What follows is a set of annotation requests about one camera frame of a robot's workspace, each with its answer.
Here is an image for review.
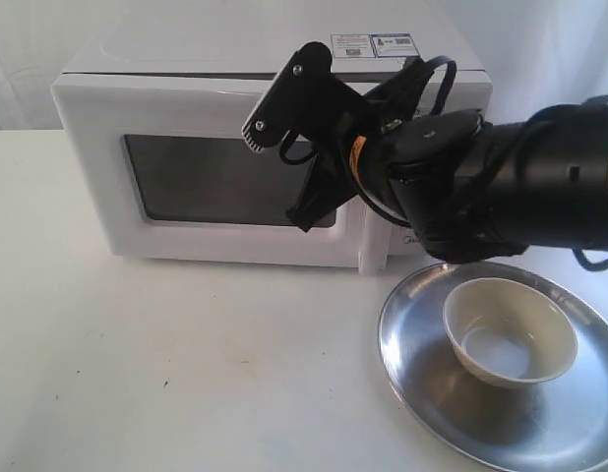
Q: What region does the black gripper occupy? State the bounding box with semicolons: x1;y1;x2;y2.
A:
286;81;407;232

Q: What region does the cream ceramic bowl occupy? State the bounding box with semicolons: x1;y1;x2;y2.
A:
442;277;578;389

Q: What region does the white microwave door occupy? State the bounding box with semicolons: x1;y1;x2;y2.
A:
52;74;391;275

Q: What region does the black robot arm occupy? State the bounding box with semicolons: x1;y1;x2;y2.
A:
281;81;608;271

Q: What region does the white microwave oven body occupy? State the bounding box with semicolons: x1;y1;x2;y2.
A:
49;31;496;260

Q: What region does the blue white label sticker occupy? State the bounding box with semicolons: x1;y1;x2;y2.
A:
331;32;419;59

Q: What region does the round stainless steel plate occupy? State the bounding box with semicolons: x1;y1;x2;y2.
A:
378;263;608;471

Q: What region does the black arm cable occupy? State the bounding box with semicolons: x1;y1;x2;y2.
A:
362;55;458;119

